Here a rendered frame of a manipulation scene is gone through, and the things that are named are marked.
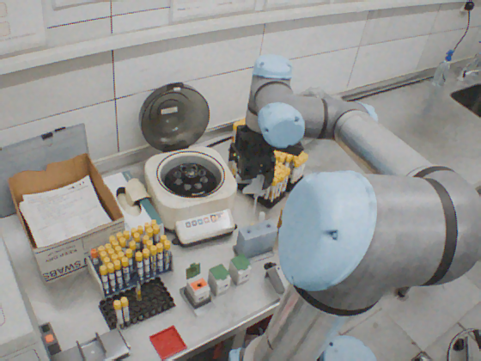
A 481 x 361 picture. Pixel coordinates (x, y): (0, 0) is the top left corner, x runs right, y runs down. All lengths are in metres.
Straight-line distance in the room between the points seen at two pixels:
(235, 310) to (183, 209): 0.30
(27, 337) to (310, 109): 0.63
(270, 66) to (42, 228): 0.76
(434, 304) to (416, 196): 2.13
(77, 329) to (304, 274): 0.80
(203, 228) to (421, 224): 0.90
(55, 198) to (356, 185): 1.04
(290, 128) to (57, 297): 0.74
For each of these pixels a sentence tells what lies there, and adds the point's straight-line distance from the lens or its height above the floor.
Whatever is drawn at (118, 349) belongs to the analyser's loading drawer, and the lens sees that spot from 1.06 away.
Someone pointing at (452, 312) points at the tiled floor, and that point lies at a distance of 2.58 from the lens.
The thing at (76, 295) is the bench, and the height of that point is 0.88.
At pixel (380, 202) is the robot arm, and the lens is 0.42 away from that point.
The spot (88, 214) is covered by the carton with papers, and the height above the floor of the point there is 0.94.
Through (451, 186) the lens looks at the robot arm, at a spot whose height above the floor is 1.60.
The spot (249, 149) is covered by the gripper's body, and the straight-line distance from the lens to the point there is 0.94.
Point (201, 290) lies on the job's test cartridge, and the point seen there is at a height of 0.95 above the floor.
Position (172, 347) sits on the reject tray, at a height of 0.88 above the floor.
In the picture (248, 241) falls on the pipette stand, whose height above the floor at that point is 0.96.
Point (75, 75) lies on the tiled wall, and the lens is 1.26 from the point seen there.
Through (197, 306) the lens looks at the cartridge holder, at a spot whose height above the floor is 0.90.
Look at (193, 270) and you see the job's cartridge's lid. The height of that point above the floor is 0.97.
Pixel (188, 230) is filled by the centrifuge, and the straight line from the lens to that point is 1.25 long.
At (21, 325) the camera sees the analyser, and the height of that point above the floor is 1.17.
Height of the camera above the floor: 1.87
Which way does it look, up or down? 43 degrees down
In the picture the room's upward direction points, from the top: 10 degrees clockwise
